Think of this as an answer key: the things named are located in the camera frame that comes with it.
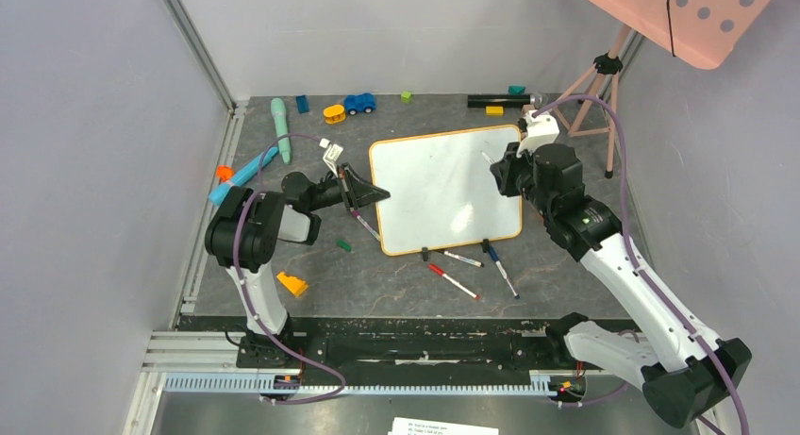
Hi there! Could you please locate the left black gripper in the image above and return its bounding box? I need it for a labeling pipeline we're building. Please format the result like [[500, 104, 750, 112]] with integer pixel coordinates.
[[307, 163, 390, 212]]

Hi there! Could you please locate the green marker cap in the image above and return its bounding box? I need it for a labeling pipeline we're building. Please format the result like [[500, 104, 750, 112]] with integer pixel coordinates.
[[337, 240, 352, 252]]

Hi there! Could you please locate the orange framed whiteboard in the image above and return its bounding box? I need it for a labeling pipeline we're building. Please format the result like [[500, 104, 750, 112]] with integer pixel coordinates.
[[368, 125, 523, 257]]

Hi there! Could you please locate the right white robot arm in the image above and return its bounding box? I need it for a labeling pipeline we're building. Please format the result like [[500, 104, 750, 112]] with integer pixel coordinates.
[[490, 142, 753, 428]]

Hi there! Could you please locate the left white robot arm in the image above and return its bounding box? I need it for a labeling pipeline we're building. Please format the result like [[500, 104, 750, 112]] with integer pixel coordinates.
[[205, 163, 391, 367]]

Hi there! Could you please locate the purple whiteboard marker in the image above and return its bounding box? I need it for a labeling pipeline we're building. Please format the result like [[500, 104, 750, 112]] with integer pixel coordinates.
[[351, 210, 380, 242]]

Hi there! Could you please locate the blue whiteboard marker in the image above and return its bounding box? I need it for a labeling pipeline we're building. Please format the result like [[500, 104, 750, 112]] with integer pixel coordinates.
[[488, 245, 520, 299]]

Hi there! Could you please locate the black whiteboard marker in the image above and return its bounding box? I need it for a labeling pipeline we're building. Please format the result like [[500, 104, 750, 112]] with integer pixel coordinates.
[[434, 249, 485, 268]]

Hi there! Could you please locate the red whiteboard marker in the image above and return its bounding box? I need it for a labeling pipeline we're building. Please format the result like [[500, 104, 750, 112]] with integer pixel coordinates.
[[427, 263, 480, 300]]

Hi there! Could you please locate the yellow block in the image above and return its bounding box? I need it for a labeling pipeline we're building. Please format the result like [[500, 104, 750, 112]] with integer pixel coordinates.
[[485, 106, 505, 117]]

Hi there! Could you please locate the yellow oval toy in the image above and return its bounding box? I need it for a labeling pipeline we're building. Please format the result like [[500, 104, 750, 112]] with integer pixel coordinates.
[[323, 104, 347, 125]]

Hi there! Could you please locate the blue toy car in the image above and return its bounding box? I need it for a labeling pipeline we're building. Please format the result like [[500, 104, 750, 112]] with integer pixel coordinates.
[[343, 92, 376, 116]]

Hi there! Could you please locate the dark blue block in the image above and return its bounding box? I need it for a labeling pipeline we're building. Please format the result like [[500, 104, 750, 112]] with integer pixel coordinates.
[[295, 95, 310, 114]]

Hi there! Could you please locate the orange wedge block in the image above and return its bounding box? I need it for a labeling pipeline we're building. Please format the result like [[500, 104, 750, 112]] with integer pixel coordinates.
[[276, 272, 308, 297]]

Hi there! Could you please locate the mint green toy microphone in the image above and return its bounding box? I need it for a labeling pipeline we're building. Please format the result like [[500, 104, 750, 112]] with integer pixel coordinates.
[[270, 97, 292, 164]]

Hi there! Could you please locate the small orange toy piece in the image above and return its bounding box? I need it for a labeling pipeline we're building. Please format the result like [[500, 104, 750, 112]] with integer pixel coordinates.
[[215, 165, 235, 182]]

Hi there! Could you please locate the pink tripod stand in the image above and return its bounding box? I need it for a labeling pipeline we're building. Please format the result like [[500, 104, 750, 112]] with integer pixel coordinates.
[[553, 25, 632, 179]]

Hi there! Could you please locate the blue toy marker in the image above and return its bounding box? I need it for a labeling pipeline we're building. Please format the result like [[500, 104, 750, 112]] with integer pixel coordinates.
[[208, 146, 278, 206]]

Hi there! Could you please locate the white paper sheet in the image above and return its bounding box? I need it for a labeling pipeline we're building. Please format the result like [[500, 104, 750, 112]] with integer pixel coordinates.
[[388, 417, 499, 435]]

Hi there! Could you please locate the pink perforated panel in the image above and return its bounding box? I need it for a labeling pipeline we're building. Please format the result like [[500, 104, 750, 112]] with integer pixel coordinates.
[[587, 0, 772, 70]]

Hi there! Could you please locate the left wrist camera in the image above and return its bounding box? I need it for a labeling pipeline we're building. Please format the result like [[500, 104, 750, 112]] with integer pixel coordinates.
[[319, 138, 343, 176]]

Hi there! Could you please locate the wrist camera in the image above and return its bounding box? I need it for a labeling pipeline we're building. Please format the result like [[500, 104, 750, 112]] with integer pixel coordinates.
[[319, 138, 343, 176], [517, 109, 559, 157]]

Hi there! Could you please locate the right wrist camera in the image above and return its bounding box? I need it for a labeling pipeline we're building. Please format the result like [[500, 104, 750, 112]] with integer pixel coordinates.
[[517, 109, 559, 157]]

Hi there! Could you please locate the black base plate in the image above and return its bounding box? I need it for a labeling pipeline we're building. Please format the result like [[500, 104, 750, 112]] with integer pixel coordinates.
[[236, 317, 591, 385]]

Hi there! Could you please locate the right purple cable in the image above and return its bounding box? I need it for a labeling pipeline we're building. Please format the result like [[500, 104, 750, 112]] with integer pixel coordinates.
[[531, 93, 750, 435]]

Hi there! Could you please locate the purple cable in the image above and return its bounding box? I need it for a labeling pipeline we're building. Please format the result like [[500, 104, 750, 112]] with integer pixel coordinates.
[[232, 132, 348, 407], [531, 93, 750, 435]]

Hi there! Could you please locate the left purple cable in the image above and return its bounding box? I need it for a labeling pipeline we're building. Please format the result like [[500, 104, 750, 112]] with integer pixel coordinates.
[[232, 132, 348, 407]]

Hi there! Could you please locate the grey slotted cable duct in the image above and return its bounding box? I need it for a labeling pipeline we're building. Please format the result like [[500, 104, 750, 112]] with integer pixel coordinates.
[[162, 372, 568, 397]]

